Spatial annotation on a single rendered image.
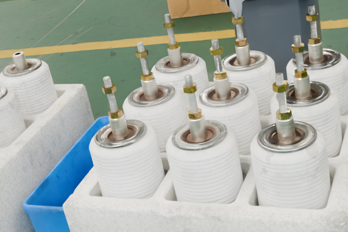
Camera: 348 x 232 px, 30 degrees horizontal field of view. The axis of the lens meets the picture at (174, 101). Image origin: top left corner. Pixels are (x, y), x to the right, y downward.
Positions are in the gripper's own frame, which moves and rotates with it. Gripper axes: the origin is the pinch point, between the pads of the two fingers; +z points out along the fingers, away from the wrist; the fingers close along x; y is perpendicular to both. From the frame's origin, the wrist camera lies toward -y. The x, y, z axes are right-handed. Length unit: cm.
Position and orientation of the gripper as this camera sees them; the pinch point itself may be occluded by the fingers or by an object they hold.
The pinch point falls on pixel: (232, 9)
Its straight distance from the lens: 103.5
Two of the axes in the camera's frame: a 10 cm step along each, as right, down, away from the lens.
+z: 1.9, 8.8, 4.3
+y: 9.6, -2.6, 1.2
